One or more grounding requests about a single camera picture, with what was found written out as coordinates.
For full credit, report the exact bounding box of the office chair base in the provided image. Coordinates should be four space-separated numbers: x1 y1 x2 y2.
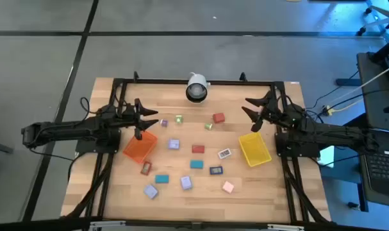
356 0 389 37

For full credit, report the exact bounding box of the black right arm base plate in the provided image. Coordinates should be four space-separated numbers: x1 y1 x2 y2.
274 132 321 158

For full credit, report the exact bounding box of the grey furniture foot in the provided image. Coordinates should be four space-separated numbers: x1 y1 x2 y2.
0 140 15 155

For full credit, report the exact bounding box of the orange plastic basket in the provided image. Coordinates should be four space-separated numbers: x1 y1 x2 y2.
122 130 159 165

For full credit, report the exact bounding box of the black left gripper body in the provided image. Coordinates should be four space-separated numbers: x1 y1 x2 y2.
117 98 145 141

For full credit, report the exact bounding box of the black aluminium table frame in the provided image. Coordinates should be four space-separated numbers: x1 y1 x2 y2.
61 71 333 225

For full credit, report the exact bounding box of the white cable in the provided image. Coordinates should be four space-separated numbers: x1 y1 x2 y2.
336 61 389 103

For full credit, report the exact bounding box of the pale cyan sheet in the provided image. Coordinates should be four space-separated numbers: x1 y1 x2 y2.
319 145 336 169

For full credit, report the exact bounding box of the black laptop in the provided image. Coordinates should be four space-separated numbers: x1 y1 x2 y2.
356 126 389 209

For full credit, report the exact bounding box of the pink plug charger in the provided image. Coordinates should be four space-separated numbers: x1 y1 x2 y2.
221 180 235 194

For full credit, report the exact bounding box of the red digital thermometer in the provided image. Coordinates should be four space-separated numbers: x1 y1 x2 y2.
140 160 153 176

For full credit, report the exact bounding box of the yellow plastic basket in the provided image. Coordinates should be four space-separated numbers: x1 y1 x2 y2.
238 132 273 168

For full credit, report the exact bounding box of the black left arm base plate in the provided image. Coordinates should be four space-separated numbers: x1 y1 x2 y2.
74 128 122 155

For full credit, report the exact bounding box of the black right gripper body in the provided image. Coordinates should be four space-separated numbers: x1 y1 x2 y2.
251 90 286 133

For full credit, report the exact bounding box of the dark grey desk panel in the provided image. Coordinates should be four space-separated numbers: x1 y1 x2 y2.
356 51 389 131

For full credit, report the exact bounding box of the white digital thermometer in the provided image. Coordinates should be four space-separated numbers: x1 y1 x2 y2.
217 148 233 160

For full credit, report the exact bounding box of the black crossbar with silver brackets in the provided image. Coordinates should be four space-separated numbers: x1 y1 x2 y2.
0 216 389 231

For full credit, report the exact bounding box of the lavender plug charger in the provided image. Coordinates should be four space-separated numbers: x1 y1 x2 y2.
179 175 194 191
167 138 181 151
143 184 160 200

